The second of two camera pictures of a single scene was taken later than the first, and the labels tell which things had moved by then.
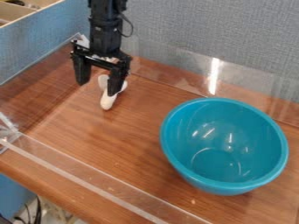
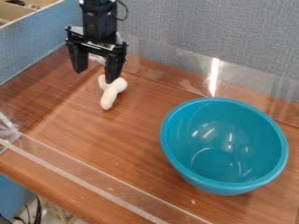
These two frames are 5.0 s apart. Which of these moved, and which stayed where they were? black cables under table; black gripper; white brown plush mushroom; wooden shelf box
Moved: black gripper
Stayed: black cables under table; white brown plush mushroom; wooden shelf box
